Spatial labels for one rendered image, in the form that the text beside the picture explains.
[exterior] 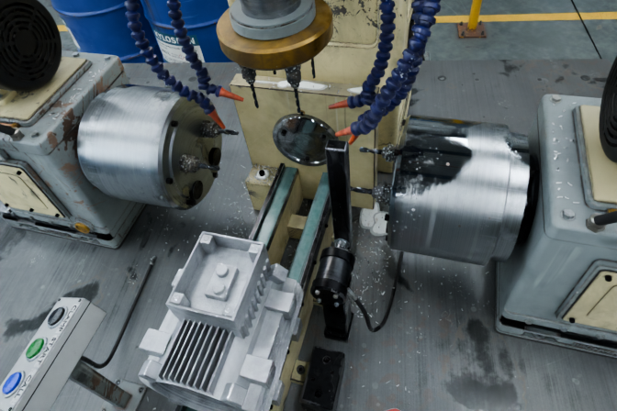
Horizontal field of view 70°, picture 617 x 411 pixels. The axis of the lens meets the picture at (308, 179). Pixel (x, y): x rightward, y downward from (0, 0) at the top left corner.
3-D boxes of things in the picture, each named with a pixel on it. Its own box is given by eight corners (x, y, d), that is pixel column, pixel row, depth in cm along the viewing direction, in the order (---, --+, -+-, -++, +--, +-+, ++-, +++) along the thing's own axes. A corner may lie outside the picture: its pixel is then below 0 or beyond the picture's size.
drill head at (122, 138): (119, 135, 118) (72, 54, 99) (246, 153, 109) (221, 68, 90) (62, 208, 103) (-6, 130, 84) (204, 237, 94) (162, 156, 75)
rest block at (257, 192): (261, 192, 115) (252, 161, 106) (286, 195, 113) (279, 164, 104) (252, 209, 112) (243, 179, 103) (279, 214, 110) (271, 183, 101)
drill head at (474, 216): (366, 170, 101) (366, 81, 82) (563, 198, 91) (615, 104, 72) (342, 264, 86) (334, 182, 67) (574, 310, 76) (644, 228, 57)
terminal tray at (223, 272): (213, 255, 72) (200, 230, 66) (274, 267, 69) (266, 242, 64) (180, 325, 64) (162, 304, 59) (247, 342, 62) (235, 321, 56)
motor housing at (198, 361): (214, 292, 84) (183, 238, 70) (309, 314, 80) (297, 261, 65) (165, 403, 72) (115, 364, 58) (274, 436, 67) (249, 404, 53)
